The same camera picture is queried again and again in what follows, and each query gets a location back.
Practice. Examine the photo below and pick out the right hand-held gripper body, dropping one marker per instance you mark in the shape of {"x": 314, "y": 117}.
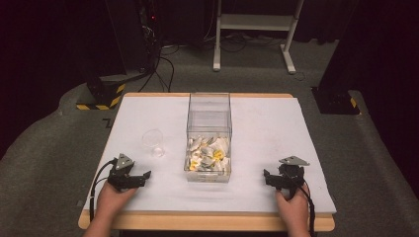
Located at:
{"x": 291, "y": 174}

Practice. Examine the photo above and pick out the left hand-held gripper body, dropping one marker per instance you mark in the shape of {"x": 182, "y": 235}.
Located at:
{"x": 122, "y": 171}

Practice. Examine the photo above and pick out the person's left hand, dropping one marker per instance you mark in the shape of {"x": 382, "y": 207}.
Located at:
{"x": 112, "y": 199}

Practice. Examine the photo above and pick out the person's right hand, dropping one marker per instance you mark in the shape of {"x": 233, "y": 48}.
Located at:
{"x": 293, "y": 210}

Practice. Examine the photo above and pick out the clear plastic cup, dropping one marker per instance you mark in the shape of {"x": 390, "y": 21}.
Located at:
{"x": 152, "y": 140}

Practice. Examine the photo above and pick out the white foam mat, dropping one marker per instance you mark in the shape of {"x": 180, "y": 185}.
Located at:
{"x": 270, "y": 131}

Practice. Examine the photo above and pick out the pile of white yellow pieces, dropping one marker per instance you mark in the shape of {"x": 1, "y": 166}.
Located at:
{"x": 207, "y": 153}

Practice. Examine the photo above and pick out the wooden table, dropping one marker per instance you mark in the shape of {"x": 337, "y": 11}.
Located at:
{"x": 197, "y": 222}

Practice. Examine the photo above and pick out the black stand with striped base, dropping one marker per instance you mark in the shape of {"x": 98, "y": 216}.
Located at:
{"x": 105, "y": 92}

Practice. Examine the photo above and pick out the clear plastic box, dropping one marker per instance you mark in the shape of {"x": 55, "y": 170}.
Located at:
{"x": 209, "y": 115}

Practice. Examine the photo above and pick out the black stand base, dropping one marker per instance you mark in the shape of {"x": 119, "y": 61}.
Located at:
{"x": 334, "y": 100}

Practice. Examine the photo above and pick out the white metal stand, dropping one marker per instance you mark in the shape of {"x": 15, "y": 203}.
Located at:
{"x": 257, "y": 22}

